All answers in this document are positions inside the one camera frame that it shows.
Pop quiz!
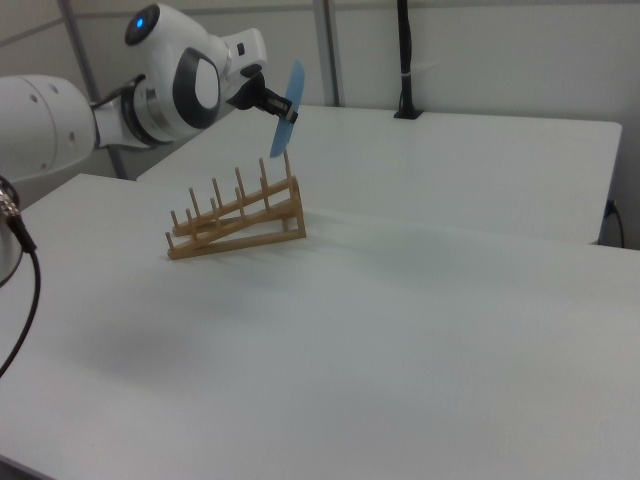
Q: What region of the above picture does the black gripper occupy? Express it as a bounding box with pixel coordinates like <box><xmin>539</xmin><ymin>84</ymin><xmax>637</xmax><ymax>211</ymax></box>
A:
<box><xmin>224</xmin><ymin>72</ymin><xmax>300</xmax><ymax>125</ymax></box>

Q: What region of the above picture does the blue round plate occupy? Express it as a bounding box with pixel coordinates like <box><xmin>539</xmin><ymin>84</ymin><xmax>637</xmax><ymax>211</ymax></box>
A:
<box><xmin>268</xmin><ymin>59</ymin><xmax>307</xmax><ymax>159</ymax></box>

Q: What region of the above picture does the wooden plate rack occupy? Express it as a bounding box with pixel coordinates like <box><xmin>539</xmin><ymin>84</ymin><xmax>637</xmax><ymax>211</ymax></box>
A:
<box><xmin>164</xmin><ymin>147</ymin><xmax>307</xmax><ymax>262</ymax></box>

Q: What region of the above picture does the grey metal partition post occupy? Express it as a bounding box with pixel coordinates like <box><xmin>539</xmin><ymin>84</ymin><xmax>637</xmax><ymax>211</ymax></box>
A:
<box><xmin>313</xmin><ymin>0</ymin><xmax>347</xmax><ymax>108</ymax></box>
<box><xmin>58</xmin><ymin>0</ymin><xmax>129</xmax><ymax>180</ymax></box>

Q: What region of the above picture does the black camera pole with clamp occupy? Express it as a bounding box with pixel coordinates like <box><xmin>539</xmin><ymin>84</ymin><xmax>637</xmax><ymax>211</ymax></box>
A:
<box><xmin>392</xmin><ymin>0</ymin><xmax>426</xmax><ymax>121</ymax></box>

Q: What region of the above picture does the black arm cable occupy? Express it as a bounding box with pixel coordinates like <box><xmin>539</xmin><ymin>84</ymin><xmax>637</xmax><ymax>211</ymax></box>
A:
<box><xmin>88</xmin><ymin>73</ymin><xmax>147</xmax><ymax>109</ymax></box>

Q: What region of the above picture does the black cable with silver connector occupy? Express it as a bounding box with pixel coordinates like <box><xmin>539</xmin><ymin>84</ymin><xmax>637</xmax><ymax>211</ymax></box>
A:
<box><xmin>0</xmin><ymin>174</ymin><xmax>43</xmax><ymax>382</ymax></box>

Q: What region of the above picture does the black cable with blue plug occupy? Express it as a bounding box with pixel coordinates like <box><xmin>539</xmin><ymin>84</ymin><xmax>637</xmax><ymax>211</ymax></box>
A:
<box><xmin>604</xmin><ymin>198</ymin><xmax>627</xmax><ymax>247</ymax></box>

